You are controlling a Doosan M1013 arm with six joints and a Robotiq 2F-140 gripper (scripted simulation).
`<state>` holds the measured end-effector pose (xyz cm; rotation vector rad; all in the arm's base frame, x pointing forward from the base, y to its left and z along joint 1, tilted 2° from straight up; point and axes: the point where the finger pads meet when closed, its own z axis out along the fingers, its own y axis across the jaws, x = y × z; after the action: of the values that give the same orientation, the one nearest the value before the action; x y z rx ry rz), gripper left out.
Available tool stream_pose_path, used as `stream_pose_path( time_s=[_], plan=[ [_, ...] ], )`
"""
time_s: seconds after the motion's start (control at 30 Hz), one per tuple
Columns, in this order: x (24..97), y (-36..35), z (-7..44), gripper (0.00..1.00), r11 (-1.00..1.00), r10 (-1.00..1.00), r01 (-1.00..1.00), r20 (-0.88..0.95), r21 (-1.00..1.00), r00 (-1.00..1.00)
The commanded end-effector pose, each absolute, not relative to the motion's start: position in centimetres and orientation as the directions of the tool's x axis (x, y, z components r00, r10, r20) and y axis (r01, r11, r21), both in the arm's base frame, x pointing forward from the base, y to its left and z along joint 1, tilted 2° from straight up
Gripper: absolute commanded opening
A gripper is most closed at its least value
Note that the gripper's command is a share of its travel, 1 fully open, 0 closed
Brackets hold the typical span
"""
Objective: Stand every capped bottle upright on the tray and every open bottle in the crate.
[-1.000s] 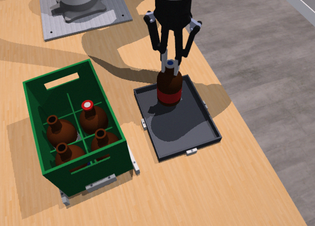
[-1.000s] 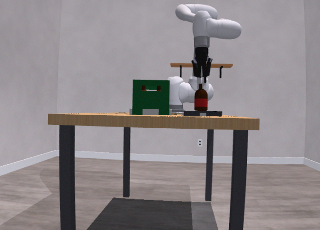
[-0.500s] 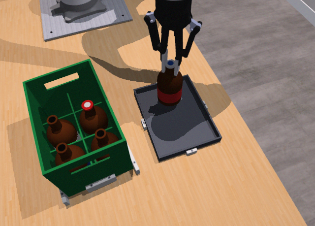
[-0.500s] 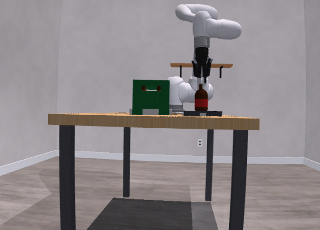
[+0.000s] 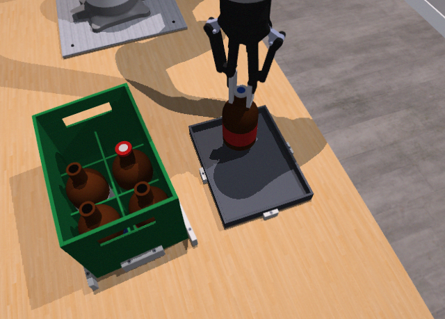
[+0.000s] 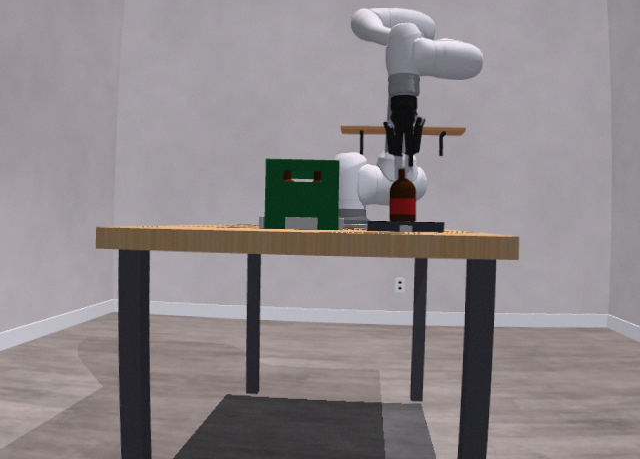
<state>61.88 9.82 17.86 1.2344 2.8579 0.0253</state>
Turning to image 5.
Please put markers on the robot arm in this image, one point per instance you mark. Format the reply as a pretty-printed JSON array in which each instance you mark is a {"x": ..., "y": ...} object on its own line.
[{"x": 107, "y": 13}]

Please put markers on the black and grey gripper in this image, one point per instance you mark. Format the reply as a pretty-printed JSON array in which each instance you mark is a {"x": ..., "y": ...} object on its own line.
[{"x": 237, "y": 20}]

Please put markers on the green bottle crate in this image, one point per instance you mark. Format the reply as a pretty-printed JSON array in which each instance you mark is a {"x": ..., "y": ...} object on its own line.
[{"x": 91, "y": 142}]

